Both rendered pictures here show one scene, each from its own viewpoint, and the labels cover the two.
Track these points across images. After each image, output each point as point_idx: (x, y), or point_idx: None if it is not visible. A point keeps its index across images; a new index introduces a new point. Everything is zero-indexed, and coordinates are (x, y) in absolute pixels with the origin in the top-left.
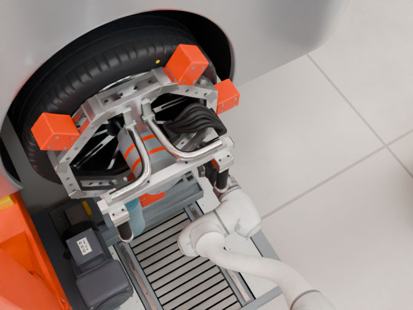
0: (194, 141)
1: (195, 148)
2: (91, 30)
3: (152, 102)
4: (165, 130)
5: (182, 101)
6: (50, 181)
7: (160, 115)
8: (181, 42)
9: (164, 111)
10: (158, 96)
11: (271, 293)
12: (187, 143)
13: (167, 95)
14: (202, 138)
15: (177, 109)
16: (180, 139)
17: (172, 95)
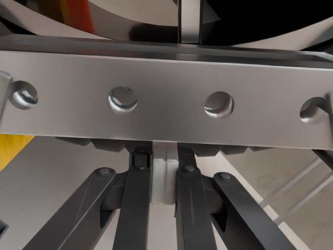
0: (255, 63)
1: (146, 162)
2: None
3: (144, 26)
4: (114, 32)
5: (274, 24)
6: None
7: (139, 31)
8: None
9: (161, 33)
10: (173, 30)
11: None
12: (189, 55)
13: (206, 30)
14: (291, 117)
15: (222, 36)
16: (156, 44)
17: (230, 28)
